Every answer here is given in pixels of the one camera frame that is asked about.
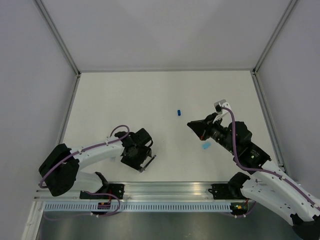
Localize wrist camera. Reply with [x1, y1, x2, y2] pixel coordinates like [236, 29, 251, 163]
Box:
[114, 131, 130, 144]
[214, 99, 232, 122]

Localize aluminium frame post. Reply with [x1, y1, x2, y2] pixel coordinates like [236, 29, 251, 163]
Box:
[251, 0, 299, 75]
[33, 0, 81, 77]

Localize purple ink pen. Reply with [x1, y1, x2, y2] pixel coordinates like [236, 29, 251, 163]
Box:
[139, 155, 157, 173]

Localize light blue eraser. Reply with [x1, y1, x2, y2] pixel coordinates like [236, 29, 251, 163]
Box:
[202, 142, 211, 150]

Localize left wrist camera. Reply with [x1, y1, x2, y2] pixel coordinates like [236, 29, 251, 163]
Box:
[114, 131, 130, 144]

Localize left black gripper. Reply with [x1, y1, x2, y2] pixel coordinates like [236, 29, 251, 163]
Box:
[120, 145, 152, 172]

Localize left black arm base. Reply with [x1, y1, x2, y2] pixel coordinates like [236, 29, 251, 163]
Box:
[79, 172, 125, 201]

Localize right aluminium frame post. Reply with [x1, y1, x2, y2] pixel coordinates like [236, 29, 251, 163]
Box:
[251, 0, 299, 75]

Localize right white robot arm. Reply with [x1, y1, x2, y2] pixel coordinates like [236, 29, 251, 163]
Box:
[187, 113, 320, 240]

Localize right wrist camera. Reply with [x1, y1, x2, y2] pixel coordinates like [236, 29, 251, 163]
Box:
[214, 99, 232, 122]

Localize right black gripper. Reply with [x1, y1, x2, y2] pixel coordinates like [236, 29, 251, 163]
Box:
[188, 112, 237, 154]

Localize white slotted cable duct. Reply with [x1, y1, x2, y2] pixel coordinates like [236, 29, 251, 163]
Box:
[44, 201, 232, 213]

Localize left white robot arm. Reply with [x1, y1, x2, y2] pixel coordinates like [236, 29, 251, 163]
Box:
[38, 125, 155, 199]

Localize left aluminium frame post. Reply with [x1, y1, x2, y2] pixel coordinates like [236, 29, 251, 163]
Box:
[33, 0, 81, 77]

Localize aluminium mounting rail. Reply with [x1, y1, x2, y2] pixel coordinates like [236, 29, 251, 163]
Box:
[33, 181, 241, 202]

